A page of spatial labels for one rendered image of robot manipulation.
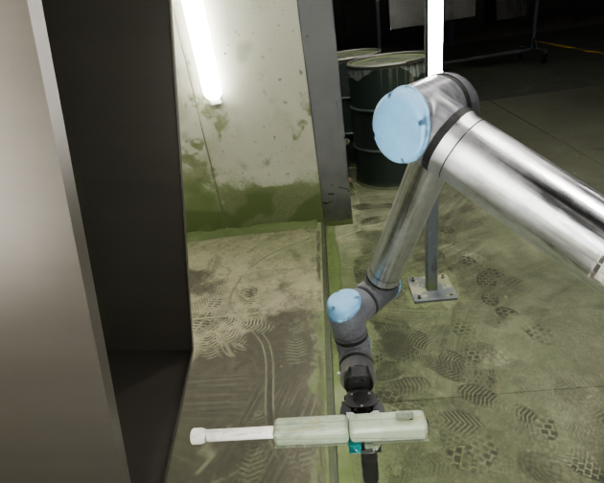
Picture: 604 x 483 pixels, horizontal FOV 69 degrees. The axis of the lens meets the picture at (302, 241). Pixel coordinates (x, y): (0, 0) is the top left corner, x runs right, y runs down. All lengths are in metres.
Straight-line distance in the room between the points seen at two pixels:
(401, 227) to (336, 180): 1.75
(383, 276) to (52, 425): 0.78
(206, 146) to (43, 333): 2.26
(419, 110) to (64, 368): 0.59
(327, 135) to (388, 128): 1.91
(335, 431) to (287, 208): 2.04
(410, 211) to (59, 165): 0.72
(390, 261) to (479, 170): 0.46
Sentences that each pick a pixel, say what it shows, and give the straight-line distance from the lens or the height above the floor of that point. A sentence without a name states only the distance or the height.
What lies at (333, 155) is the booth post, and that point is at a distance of 2.69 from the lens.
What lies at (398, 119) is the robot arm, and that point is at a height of 1.13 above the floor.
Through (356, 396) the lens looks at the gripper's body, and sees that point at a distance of 1.06.
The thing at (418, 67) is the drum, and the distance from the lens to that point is 3.19.
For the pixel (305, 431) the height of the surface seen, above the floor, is 0.56.
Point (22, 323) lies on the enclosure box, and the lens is 0.58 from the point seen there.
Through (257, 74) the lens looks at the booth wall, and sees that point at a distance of 2.60.
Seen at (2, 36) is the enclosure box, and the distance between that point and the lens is 0.46.
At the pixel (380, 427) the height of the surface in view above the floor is 0.56.
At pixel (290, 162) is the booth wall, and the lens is 2.70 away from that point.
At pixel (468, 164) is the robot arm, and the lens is 0.71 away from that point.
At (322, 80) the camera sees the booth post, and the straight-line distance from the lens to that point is 2.59.
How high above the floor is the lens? 1.31
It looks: 28 degrees down
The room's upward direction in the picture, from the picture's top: 9 degrees counter-clockwise
